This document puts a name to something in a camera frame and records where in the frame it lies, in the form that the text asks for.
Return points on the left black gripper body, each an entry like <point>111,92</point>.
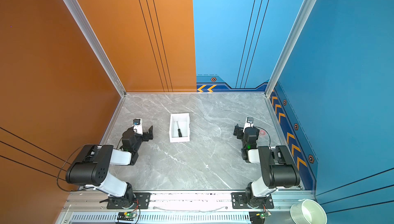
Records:
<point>145,138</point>

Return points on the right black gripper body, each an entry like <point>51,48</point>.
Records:
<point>240,134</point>

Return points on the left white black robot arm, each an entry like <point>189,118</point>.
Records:
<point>90,169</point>

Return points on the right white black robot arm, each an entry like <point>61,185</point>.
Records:
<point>278,171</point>

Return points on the white plastic bin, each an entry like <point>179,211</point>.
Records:
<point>184,123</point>

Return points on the left green circuit board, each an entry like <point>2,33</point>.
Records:
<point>127,217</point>

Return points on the green circuit board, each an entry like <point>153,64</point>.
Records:
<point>259,217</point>
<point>127,217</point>

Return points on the right green circuit board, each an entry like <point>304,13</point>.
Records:
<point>259,217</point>

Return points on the white round bucket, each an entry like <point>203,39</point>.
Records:
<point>308,212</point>

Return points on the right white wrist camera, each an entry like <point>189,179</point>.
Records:
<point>248,123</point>

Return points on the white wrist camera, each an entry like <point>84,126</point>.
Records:
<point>248,123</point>
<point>137,126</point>

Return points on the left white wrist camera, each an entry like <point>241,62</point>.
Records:
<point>137,126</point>

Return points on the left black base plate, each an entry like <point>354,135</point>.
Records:
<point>140,200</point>

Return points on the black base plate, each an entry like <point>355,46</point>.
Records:
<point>140,200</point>
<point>241,201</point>

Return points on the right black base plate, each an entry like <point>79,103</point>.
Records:
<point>241,201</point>

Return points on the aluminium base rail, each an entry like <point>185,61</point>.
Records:
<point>165,207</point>

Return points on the right aluminium corner post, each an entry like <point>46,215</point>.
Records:
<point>297,27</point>

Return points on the aluminium corner post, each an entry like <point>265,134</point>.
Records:
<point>297,27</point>
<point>80,18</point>

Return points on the left aluminium corner post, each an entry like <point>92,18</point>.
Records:
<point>80,18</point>

